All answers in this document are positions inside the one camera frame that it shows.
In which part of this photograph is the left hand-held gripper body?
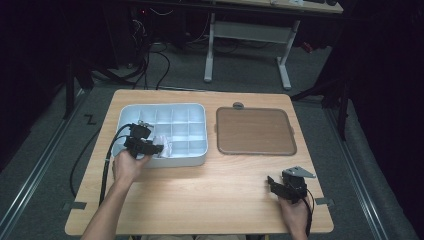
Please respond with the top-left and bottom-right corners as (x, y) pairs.
(123, 120), (155, 158)

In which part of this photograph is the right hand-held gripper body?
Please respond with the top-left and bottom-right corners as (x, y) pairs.
(281, 166), (317, 205)

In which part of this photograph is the white sock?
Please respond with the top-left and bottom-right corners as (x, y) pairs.
(153, 134), (174, 158)

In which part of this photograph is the white divided storage box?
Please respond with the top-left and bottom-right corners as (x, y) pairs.
(111, 102), (209, 169)

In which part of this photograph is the person's right hand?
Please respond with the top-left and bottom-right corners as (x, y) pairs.
(278, 195), (309, 240)

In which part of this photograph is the person's left hand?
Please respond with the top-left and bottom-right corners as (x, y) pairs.
(112, 149), (152, 192)

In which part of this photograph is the brown square tray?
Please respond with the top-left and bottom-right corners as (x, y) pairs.
(215, 106), (298, 156)

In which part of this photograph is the black stand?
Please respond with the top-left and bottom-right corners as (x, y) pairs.
(289, 74), (352, 141)
(62, 54), (95, 120)

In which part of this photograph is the wooden desk top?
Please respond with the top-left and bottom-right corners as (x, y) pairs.
(213, 0), (344, 14)

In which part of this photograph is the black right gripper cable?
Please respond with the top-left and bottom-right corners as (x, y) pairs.
(301, 189), (315, 238)

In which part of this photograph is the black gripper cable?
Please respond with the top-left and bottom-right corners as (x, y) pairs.
(98, 123), (134, 206)
(301, 189), (315, 238)

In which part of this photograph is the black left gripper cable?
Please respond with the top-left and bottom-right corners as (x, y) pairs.
(98, 123), (134, 206)

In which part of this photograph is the black floor cable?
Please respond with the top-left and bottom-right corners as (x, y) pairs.
(69, 127), (103, 198)

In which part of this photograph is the metal floor rail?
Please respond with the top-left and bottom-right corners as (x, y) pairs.
(324, 108), (390, 240)
(0, 89), (86, 234)

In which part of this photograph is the bundle of black cables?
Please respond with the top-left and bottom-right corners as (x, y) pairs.
(131, 41), (172, 90)

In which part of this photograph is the white metal desk frame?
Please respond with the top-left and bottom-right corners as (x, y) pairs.
(203, 13), (301, 91)

